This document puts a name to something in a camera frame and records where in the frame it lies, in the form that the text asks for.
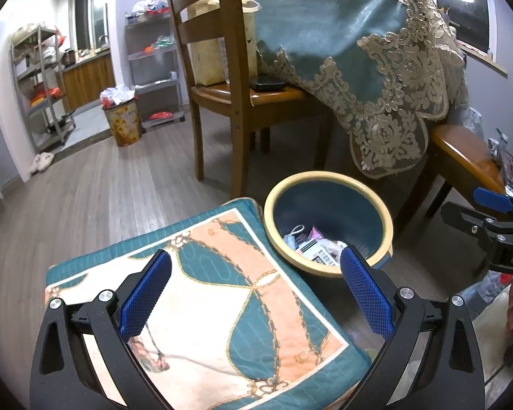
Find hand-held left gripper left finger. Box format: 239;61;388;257
29;249;174;410

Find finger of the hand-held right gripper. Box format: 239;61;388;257
441;202;510;241
474;188;513;223

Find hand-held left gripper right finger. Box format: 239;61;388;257
340;244;487;410

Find white tissue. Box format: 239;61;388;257
325;239;348;258

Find white paper label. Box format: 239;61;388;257
297;239;340;268

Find light blue face mask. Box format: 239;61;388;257
282;223;308;250

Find teal bin with yellow rim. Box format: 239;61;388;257
264;171;395;280

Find floral trash can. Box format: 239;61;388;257
103;98;143;148

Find white trash bag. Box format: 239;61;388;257
99;84;136;108

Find dark printed packet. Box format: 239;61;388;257
498;145;513;197

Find silver foil packet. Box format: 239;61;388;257
487;130;511;159

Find open metal shelf rack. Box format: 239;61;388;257
11;25;77;153

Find dark window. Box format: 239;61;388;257
432;0;499;54

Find metal shelf rack with panel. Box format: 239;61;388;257
125;6;185;131

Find orange plastic bag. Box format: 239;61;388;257
30;87;63;105

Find wooden kitchen cabinet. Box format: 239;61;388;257
62;51;116;109

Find flat black case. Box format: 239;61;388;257
249;74;286;92

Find cream tote bag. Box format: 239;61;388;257
187;0;261;87

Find kitchen window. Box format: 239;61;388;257
70;0;109;50

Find white plastic bag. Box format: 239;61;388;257
132;0;172;17

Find teal chain-print cushion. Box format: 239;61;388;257
44;196;373;410

